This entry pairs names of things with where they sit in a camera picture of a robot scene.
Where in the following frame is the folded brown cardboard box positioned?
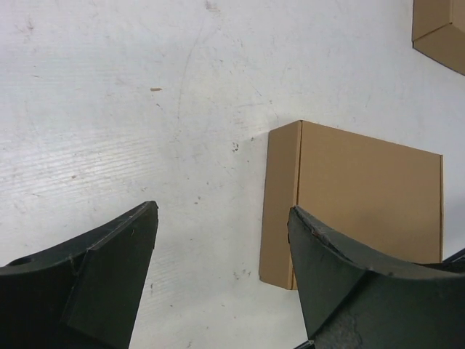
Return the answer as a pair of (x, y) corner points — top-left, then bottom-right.
(411, 0), (464, 75)

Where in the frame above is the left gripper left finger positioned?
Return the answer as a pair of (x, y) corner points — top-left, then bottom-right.
(1, 201), (158, 348)

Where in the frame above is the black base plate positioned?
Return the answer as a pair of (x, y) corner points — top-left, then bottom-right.
(442, 249), (465, 265)

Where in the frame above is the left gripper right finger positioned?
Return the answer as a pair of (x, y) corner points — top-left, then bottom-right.
(288, 206), (464, 348)

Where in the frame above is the brown cardboard box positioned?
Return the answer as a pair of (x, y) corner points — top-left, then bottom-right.
(411, 0), (464, 75)
(259, 120), (443, 290)

